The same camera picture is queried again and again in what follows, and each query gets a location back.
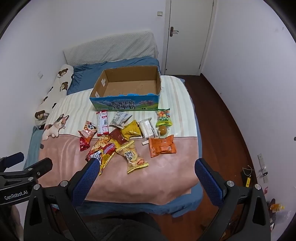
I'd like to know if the yellow red noodle bag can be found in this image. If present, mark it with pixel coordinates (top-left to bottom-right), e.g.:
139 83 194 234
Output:
86 135 120 175

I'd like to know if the yellow crinkled snack bag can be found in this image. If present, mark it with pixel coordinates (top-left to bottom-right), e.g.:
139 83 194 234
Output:
121 120 142 141

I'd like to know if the bear print long pillow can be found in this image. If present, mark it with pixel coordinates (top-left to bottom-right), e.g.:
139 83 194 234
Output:
34 64 74 128

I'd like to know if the blue pillow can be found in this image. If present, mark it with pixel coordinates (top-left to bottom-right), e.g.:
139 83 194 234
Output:
67 56 160 95

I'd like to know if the wall power strip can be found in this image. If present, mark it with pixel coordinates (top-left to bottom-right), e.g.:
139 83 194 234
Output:
257 154 268 184

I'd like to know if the grey white snack packet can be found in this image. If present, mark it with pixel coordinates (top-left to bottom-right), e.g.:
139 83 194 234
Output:
109 111 132 129

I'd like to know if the colourful candy bag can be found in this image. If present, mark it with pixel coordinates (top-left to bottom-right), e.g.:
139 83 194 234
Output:
156 108 173 127

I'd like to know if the red white snack bar pack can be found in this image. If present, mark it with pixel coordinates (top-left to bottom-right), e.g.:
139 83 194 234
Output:
96 110 109 137

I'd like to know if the wall socket left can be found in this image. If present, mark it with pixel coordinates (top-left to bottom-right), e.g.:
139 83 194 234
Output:
38 72 44 79

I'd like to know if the small red snack packet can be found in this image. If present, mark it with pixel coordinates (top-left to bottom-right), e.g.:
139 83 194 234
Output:
80 137 90 152

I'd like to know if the cardboard milk box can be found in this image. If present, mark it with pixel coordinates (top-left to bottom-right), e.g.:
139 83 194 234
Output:
89 66 161 111

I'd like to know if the orange cartoon chips bag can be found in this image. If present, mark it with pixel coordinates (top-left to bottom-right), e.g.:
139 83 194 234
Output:
78 120 97 143

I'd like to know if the grey padded headboard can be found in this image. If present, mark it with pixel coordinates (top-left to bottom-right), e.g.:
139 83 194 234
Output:
63 31 159 66

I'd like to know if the yellow tag cable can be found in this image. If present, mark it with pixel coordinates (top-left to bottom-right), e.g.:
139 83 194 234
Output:
241 165 256 188

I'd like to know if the white wafer snack pack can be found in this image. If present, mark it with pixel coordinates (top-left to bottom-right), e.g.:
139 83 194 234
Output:
138 118 158 139

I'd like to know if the white door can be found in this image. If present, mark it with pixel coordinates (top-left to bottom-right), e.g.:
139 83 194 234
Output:
162 0 217 75

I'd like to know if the yellow biscuit bag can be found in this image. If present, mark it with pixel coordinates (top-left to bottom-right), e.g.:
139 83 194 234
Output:
116 141 149 174

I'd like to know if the door handle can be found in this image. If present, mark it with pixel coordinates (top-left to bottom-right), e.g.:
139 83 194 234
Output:
170 27 179 37

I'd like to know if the orange snack bag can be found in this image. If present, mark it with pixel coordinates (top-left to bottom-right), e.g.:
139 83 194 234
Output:
149 135 177 158

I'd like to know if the striped cream pink blanket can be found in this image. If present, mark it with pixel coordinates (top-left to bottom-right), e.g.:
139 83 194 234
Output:
39 76 199 205

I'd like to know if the dark red snack packet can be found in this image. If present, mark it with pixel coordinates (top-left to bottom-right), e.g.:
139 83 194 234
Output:
109 128 127 145

